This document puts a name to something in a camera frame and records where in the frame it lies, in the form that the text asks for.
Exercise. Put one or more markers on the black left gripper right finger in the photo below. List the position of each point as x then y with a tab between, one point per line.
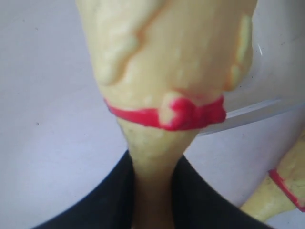
196	205

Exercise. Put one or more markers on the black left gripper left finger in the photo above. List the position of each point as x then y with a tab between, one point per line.
108	206

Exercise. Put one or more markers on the yellow rubber chicken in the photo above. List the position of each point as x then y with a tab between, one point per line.
283	188
162	67

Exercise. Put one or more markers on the yellow rubber chicken front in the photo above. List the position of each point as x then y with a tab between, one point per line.
162	67

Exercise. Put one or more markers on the cream bin marked O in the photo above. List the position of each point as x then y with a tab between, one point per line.
276	81

